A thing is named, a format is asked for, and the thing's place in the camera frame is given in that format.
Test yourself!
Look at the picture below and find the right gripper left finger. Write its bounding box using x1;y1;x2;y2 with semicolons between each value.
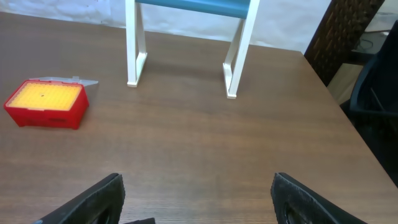
30;172;126;224

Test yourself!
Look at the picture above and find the white and blue stand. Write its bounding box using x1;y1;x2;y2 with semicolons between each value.
125;0;261;100

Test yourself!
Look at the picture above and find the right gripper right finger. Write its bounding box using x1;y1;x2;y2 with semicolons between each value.
270;172;369;224

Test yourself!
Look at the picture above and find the black chair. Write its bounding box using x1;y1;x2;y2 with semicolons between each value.
340;20;398;187

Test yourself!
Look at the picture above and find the red and yellow tip box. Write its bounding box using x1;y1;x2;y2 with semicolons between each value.
3;76;100;131

